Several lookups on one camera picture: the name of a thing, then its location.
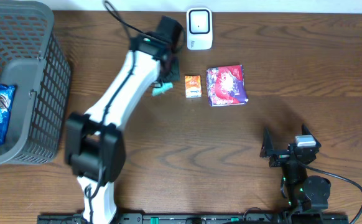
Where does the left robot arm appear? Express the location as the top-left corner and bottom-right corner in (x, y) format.
(65, 16), (185, 223)

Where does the white barcode scanner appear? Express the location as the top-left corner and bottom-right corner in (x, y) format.
(186, 7), (213, 50)

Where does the small orange tissue pack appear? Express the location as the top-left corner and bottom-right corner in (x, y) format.
(185, 75), (202, 98)

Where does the red purple snack packet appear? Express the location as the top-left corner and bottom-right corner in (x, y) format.
(206, 65), (249, 107)

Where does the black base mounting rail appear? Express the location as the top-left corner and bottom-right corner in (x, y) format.
(37, 212), (350, 224)

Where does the teal wet wipes pack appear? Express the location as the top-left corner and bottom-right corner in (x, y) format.
(152, 82), (174, 96)

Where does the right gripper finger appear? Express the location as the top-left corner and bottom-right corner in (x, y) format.
(301, 124), (322, 148)
(259, 128), (274, 157)

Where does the grey plastic mesh basket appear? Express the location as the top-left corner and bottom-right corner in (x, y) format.
(0, 1), (72, 165)

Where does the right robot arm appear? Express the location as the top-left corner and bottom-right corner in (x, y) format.
(260, 125), (331, 223)

